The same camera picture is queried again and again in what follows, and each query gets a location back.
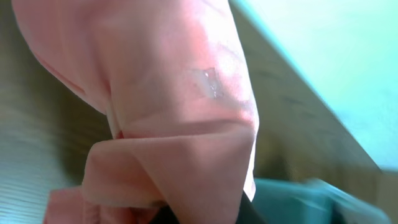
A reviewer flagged dark green garment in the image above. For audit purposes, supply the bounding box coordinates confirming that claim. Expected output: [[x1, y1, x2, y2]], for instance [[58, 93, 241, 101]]
[[252, 179, 391, 224]]

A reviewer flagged pink shirt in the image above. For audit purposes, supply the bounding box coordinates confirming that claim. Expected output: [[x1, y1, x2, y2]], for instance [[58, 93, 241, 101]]
[[12, 0, 259, 224]]

